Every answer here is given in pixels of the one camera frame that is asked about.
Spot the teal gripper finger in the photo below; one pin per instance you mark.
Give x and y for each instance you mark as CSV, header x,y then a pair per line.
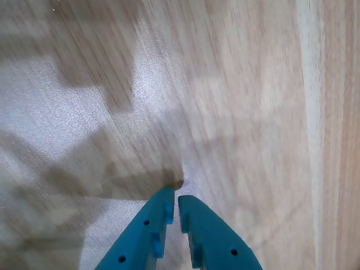
x,y
137,242
216,242

